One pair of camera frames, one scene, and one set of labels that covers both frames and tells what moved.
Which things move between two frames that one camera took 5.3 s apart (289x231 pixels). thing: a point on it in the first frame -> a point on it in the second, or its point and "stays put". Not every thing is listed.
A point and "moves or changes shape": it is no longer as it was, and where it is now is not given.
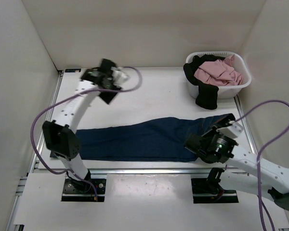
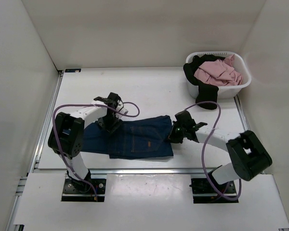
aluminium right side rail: x=245 y=123 stays put
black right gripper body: x=210 y=134 -> x=177 y=133
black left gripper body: x=108 y=96 -> x=108 y=122
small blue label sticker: x=72 y=70 stays put
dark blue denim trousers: x=159 y=139 moves or changes shape
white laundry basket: x=225 y=92 stays put
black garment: x=207 y=94 stays put
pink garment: x=219 y=72 stays put
